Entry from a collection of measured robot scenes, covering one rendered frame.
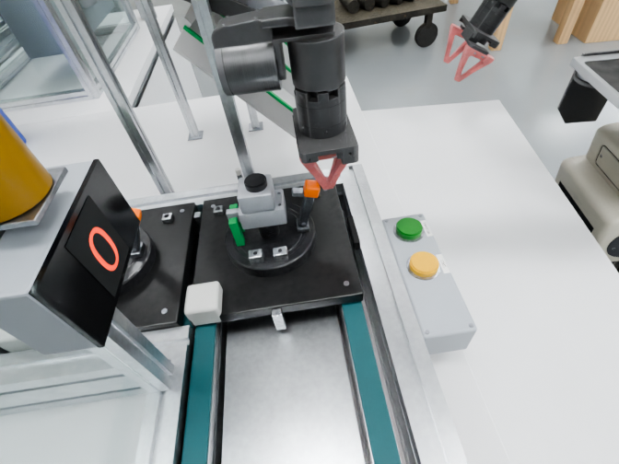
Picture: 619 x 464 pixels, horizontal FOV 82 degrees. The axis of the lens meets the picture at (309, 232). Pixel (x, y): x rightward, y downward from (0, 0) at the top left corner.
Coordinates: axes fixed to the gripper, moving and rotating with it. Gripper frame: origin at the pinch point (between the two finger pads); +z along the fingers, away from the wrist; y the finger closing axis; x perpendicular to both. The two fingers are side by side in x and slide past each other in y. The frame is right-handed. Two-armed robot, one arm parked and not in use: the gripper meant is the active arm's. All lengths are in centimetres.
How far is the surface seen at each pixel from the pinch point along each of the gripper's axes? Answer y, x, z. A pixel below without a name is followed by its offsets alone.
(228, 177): -31.5, -20.5, 20.6
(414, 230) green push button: 3.0, 12.3, 9.5
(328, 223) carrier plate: -1.5, -0.3, 9.7
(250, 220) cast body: 2.5, -11.4, 2.3
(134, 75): -100, -58, 21
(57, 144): -59, -72, 20
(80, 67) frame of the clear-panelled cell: -85, -67, 10
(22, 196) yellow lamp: 20.6, -19.2, -20.6
